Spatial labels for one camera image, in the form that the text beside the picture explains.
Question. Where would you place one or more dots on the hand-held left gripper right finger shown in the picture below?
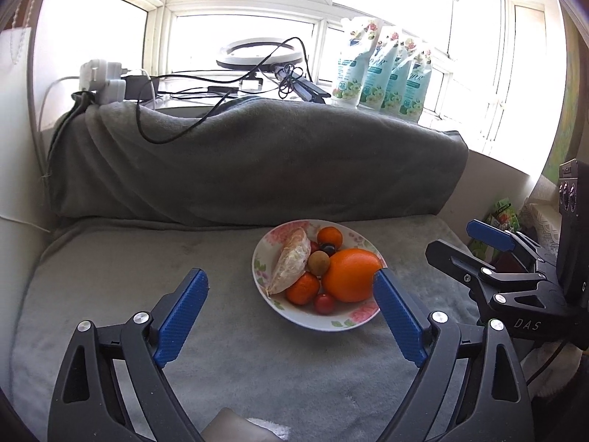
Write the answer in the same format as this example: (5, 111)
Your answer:
(398, 317)

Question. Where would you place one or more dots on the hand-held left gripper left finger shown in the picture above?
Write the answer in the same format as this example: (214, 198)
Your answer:
(182, 317)

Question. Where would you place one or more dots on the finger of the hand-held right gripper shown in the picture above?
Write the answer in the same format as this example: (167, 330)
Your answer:
(487, 235)
(451, 258)

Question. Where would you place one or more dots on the large orange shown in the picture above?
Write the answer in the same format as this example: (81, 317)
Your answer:
(352, 276)

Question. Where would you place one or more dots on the brown round longan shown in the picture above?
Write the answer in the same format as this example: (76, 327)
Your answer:
(319, 261)

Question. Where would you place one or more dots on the dark purple plum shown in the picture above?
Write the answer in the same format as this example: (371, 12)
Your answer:
(327, 249)

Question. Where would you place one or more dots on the small tangerine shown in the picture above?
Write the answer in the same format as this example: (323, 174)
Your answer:
(302, 287)
(330, 237)

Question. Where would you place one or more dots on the floral white plate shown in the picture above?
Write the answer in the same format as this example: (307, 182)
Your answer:
(294, 320)

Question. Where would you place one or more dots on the peeled orange segment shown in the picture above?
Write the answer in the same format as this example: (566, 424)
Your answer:
(290, 258)

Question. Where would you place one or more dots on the person's right hand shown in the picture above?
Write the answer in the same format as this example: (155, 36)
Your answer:
(561, 377)

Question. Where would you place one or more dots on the green snack packet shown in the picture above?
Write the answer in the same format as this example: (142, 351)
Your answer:
(501, 212)

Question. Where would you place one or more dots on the white lace cloth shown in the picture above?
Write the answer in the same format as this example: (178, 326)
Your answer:
(538, 212)

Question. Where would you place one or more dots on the grey fleece blanket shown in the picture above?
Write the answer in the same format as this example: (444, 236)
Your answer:
(138, 258)

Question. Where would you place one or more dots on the floral refill pouch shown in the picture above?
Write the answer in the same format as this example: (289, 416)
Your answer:
(401, 87)
(382, 78)
(416, 96)
(352, 69)

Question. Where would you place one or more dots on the grey covered bolster pillow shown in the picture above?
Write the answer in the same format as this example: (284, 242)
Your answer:
(276, 161)

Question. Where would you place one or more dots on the black power adapter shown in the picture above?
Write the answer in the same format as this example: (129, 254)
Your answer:
(138, 87)

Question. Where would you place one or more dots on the white padded headboard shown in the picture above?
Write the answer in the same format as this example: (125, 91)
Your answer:
(18, 147)

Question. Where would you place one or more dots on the white power strip with plugs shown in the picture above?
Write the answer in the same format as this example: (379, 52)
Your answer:
(110, 90)

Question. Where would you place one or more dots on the white window frame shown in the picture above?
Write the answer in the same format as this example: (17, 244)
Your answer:
(244, 9)

